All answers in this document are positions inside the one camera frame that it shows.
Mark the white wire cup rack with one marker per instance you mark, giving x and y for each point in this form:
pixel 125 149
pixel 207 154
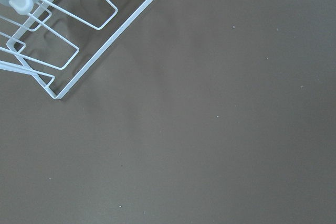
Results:
pixel 59 41

